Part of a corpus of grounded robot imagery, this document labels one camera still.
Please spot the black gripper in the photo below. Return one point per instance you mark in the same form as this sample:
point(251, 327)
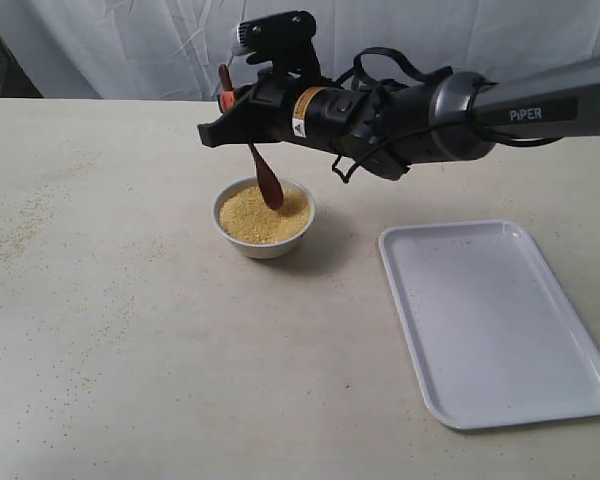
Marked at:
point(281, 108)

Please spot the brown wooden spoon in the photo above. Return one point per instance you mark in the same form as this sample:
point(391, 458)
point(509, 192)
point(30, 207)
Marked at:
point(268, 183)

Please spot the yellow-tan granular powder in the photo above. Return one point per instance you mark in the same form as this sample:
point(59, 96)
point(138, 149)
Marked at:
point(246, 217)

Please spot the white plastic tray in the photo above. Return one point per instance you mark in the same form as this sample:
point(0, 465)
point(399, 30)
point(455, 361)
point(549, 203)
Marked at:
point(493, 338)

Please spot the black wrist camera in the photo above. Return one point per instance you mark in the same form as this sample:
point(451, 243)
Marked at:
point(285, 39)

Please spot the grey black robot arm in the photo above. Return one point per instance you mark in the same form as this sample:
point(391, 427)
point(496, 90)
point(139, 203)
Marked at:
point(385, 126)

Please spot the white ceramic bowl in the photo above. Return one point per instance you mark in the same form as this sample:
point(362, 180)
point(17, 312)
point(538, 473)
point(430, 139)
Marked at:
point(261, 251)

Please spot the white backdrop curtain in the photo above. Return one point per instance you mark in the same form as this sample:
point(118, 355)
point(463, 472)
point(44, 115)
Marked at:
point(170, 50)

